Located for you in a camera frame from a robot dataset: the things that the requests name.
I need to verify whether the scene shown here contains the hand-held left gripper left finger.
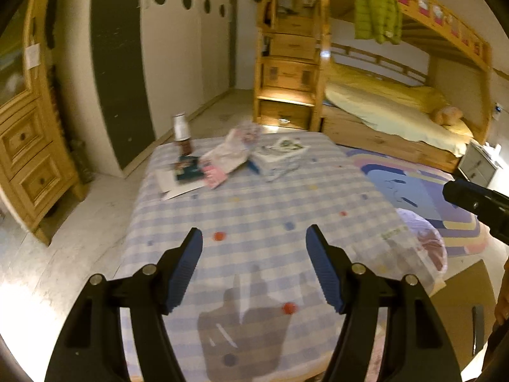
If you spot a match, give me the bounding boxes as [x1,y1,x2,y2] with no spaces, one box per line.
[44,228,204,382]

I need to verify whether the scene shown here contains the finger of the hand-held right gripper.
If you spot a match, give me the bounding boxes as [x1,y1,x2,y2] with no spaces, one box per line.
[442,179,509,245]

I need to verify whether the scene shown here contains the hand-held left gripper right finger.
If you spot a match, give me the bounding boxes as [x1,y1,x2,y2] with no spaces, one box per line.
[305,224,464,382]

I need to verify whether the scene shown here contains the white nightstand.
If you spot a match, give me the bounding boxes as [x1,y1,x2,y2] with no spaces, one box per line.
[457,140,502,186]

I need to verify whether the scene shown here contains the pastel rainbow rug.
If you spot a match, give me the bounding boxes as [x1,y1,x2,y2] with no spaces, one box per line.
[346,147,492,257]

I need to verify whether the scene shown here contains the white paper sheet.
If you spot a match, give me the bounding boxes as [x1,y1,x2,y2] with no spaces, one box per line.
[155,167,207,202]

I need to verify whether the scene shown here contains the blue checked tablecloth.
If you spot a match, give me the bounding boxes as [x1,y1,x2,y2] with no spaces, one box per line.
[119,133,446,382]

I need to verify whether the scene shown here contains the beige plush toy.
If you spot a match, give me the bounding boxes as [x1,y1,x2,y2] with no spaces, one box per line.
[433,105,464,126]

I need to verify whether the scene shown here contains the small pink packet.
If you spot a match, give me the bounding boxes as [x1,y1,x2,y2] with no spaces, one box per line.
[201,163,229,189]

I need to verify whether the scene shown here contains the dark printed card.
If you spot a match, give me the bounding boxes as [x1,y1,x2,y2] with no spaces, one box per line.
[173,155,201,184]

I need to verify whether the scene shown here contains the cardboard box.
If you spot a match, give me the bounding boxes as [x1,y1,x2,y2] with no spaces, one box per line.
[429,258,498,382]

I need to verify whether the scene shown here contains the pale yellow bedsheet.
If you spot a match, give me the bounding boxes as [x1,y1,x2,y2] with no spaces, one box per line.
[324,83,472,158]

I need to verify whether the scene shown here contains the white printed carton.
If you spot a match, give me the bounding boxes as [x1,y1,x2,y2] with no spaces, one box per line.
[248,137,311,180]

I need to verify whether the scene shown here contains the crumpled clear plastic wrapper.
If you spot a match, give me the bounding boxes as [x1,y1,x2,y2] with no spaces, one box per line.
[199,123,263,176]

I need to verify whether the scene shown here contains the yellow quilt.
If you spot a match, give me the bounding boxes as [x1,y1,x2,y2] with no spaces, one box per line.
[328,64,448,114]

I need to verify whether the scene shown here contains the small brown bottle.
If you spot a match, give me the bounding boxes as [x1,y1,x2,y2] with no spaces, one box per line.
[172,112,193,157]

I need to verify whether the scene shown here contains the wooden stair drawers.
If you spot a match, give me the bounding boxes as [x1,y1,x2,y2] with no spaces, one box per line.
[254,0,329,132]

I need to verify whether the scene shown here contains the tall wooden cabinet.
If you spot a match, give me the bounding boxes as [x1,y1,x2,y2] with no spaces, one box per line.
[0,0,88,245]

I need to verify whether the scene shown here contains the white wardrobe with round holes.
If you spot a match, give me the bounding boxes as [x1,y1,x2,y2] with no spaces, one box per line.
[141,0,237,144]

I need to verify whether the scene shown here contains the green puffer jacket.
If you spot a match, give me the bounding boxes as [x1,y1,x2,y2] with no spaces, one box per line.
[353,0,403,45]

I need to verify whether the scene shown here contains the white paper note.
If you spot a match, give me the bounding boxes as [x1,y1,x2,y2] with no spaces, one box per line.
[24,44,42,70]

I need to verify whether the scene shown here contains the wooden bunk bed frame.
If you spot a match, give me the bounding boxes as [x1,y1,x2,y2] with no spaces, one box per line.
[318,0,494,173]

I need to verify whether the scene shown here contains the black wall panel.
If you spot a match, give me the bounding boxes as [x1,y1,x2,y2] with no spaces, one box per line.
[91,0,157,176]

